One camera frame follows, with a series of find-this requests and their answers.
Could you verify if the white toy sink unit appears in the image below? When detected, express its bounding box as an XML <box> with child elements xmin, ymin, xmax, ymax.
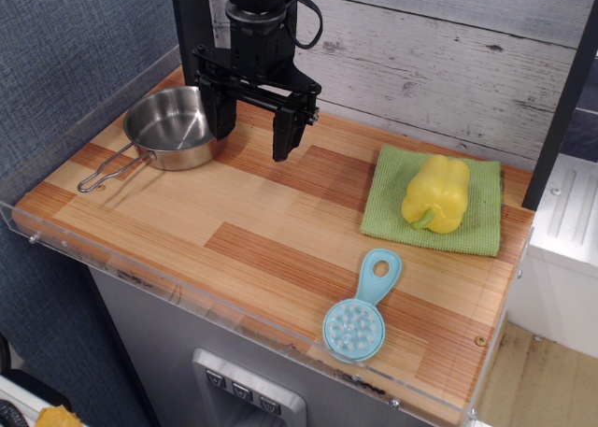
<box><xmin>505</xmin><ymin>154</ymin><xmax>597</xmax><ymax>357</ymax></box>

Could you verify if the black vertical post right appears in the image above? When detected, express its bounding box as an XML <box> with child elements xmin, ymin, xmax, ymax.
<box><xmin>521</xmin><ymin>0</ymin><xmax>597</xmax><ymax>210</ymax></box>

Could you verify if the silver dispenser button panel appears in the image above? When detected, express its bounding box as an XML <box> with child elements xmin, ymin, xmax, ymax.
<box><xmin>192</xmin><ymin>348</ymin><xmax>307</xmax><ymax>426</ymax></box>

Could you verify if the stainless steel pot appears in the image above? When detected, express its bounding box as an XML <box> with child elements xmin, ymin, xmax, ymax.
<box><xmin>78</xmin><ymin>86</ymin><xmax>227</xmax><ymax>193</ymax></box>

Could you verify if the black vertical post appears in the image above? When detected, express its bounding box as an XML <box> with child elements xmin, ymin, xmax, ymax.
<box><xmin>172</xmin><ymin>0</ymin><xmax>215</xmax><ymax>86</ymax></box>
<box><xmin>521</xmin><ymin>0</ymin><xmax>597</xmax><ymax>210</ymax></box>

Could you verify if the clear acrylic guard rail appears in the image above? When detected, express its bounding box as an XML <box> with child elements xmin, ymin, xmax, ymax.
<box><xmin>5</xmin><ymin>198</ymin><xmax>521</xmax><ymax>426</ymax></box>

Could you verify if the black vertical post left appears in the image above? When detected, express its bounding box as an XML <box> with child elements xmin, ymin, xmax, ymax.
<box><xmin>172</xmin><ymin>0</ymin><xmax>215</xmax><ymax>86</ymax></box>

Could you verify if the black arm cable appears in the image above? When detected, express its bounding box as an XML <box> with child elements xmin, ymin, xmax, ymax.
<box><xmin>287</xmin><ymin>0</ymin><xmax>324</xmax><ymax>51</ymax></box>

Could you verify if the yellow object bottom left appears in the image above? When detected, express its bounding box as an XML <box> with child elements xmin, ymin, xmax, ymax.
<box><xmin>35</xmin><ymin>406</ymin><xmax>83</xmax><ymax>427</ymax></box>

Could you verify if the grey toy fridge cabinet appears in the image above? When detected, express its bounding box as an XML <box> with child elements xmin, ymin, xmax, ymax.
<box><xmin>91</xmin><ymin>269</ymin><xmax>426</xmax><ymax>426</ymax></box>

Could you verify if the light blue scrub brush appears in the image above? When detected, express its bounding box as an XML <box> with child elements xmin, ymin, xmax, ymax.
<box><xmin>322</xmin><ymin>249</ymin><xmax>403</xmax><ymax>363</ymax></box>

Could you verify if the yellow bell pepper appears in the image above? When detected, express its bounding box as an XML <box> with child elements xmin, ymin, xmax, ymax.
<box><xmin>401</xmin><ymin>155</ymin><xmax>471</xmax><ymax>235</ymax></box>

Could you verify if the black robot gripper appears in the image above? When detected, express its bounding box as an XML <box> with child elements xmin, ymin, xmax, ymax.
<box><xmin>193</xmin><ymin>15</ymin><xmax>321</xmax><ymax>162</ymax></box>

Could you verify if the green cloth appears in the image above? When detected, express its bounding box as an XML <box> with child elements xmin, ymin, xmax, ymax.
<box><xmin>361</xmin><ymin>146</ymin><xmax>502</xmax><ymax>257</ymax></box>

